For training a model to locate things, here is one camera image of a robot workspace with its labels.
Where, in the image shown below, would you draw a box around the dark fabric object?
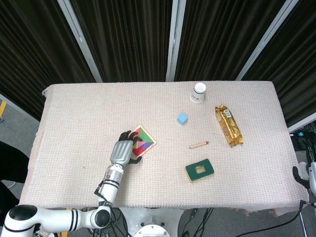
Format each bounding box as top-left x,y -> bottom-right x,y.
0,140 -> 31,213

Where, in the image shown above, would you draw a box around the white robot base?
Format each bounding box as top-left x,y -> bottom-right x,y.
116,206 -> 183,237

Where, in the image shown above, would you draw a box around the white metal pole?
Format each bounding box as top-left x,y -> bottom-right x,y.
299,201 -> 310,237

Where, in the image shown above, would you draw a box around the large green triangle piece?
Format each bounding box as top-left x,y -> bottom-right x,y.
139,126 -> 156,144

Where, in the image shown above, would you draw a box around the upturned white paper cup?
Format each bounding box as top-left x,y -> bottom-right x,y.
189,82 -> 207,104

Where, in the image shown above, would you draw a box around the grey partition base rail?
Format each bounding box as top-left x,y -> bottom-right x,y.
0,92 -> 41,122
287,112 -> 316,133

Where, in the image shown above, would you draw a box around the wooden stick with red tip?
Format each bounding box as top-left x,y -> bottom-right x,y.
189,141 -> 210,150

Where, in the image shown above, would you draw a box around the black floor cables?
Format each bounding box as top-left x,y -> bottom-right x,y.
181,200 -> 308,237

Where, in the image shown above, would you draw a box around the black curtain panel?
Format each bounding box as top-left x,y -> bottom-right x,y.
0,0 -> 97,122
174,0 -> 289,81
242,0 -> 316,128
70,0 -> 174,83

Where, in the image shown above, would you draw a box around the purple parallelogram piece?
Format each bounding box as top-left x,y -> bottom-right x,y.
142,142 -> 156,153

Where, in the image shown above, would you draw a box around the light blue cube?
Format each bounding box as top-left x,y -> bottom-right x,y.
177,113 -> 189,126

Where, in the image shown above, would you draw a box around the gold foil snack package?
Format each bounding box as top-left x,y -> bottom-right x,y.
214,104 -> 244,148

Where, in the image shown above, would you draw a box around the left arm wire bundle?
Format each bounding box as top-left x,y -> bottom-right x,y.
94,179 -> 107,206

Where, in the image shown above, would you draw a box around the grey metal partition post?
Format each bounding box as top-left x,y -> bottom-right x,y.
165,0 -> 187,82
57,0 -> 103,83
235,0 -> 301,81

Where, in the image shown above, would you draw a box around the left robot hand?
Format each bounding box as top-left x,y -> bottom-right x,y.
109,130 -> 144,166

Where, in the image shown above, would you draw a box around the green yellow sponge with hole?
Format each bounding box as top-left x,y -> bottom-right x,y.
185,158 -> 215,184

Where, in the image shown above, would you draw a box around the beige woven tablecloth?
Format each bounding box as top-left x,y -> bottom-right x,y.
19,80 -> 310,211

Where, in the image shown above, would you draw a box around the wooden tangram puzzle tray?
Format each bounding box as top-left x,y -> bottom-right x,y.
128,124 -> 158,159

